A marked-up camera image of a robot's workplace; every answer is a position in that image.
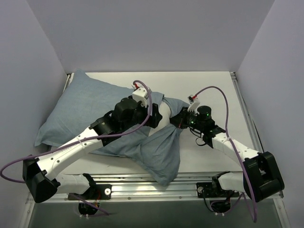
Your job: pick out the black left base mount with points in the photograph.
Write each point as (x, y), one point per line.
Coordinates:
(98, 192)

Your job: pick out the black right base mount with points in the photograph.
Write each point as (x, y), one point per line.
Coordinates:
(206, 189)

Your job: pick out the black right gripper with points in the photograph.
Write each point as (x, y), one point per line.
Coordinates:
(181, 118)

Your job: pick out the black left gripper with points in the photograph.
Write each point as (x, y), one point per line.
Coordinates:
(155, 115)

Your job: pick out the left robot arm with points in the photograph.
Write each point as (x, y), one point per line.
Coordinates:
(43, 175)

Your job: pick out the aluminium front rail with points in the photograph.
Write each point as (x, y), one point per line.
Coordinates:
(141, 186)

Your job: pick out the aluminium right side rail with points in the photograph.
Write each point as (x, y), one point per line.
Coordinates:
(248, 119)

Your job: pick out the aluminium rail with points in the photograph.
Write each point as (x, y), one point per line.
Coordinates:
(141, 186)
(248, 119)
(67, 82)

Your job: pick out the blue pillowcase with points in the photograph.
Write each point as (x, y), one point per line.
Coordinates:
(87, 99)

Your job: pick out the white pillow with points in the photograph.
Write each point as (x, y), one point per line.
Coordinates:
(165, 111)

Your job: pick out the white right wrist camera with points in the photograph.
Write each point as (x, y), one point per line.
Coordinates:
(194, 103)

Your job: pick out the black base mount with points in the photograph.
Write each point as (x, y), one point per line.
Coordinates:
(206, 189)
(98, 192)

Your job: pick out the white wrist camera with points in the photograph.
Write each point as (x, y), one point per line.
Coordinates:
(140, 95)
(194, 103)

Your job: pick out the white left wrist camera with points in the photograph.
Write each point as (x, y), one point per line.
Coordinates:
(140, 95)

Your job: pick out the aluminium left side rail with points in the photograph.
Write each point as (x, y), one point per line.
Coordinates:
(67, 82)

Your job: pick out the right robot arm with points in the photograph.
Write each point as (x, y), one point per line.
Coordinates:
(260, 177)

